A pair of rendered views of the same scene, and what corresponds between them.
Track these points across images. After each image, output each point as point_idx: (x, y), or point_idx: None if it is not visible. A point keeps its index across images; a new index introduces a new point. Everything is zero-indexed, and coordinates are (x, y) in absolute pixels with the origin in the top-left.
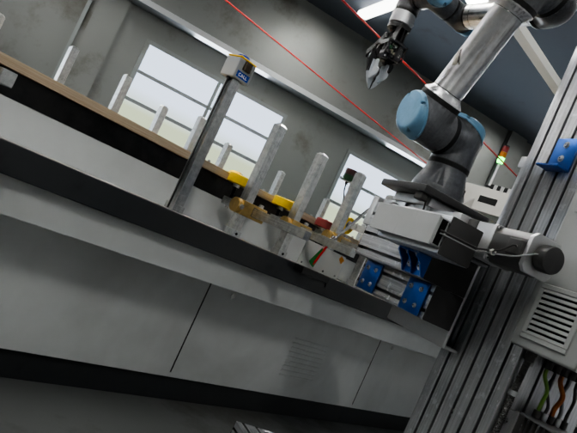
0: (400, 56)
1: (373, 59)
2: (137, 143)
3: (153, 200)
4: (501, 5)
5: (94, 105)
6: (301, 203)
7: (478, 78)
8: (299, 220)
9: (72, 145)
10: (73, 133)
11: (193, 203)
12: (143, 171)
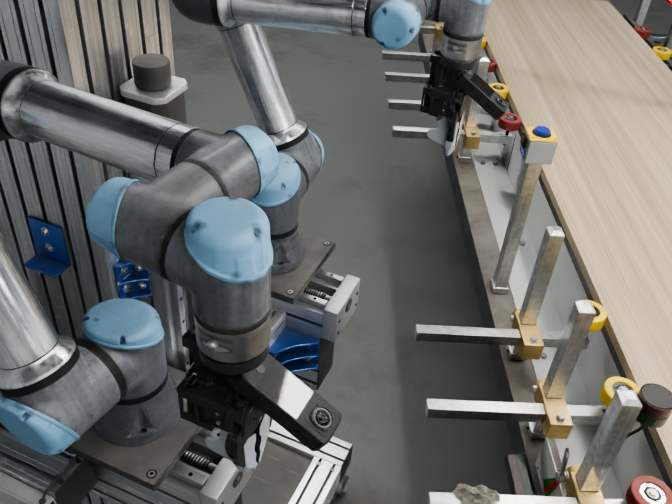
0: (424, 100)
1: None
2: None
3: (569, 305)
4: None
5: (547, 184)
6: (550, 366)
7: (250, 104)
8: (546, 394)
9: (546, 221)
10: (548, 210)
11: (589, 333)
12: (569, 267)
